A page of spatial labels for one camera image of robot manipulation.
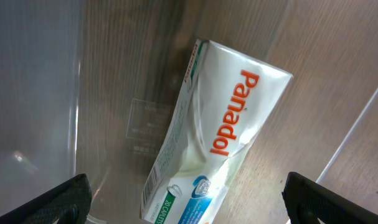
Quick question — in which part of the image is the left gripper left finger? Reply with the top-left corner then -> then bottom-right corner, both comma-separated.
0,174 -> 92,224

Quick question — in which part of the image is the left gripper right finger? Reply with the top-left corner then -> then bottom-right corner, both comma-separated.
282,172 -> 378,224

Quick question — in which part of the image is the white Panadol box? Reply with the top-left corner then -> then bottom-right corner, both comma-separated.
140,39 -> 292,224

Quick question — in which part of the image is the clear plastic container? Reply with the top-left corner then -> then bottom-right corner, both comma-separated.
0,1 -> 378,223

